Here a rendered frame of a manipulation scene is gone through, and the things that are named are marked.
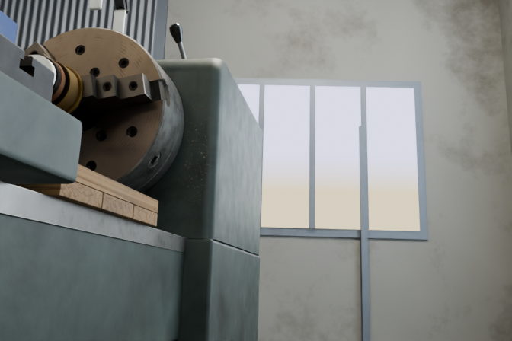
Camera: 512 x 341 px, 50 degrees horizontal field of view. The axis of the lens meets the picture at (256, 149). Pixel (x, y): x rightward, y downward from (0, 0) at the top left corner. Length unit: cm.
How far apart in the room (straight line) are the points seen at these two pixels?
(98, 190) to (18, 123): 26
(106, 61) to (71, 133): 55
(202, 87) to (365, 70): 272
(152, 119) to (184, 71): 22
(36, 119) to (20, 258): 16
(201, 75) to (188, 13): 281
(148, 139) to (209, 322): 35
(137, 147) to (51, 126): 50
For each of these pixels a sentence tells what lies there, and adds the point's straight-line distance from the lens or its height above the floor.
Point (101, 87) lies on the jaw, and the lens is 96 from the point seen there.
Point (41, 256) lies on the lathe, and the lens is 60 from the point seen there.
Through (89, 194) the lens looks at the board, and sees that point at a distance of 65.
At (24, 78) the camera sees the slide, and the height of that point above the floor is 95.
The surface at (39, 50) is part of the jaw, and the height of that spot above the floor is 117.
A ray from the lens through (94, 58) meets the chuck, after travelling 106.
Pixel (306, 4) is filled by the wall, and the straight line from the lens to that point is 394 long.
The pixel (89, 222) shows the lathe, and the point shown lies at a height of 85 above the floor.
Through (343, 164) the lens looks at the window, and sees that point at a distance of 355.
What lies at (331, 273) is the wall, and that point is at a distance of 348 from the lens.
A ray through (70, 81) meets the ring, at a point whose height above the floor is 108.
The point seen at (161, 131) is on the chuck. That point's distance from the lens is 97.
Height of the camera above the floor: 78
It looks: 14 degrees up
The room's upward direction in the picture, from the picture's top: 2 degrees clockwise
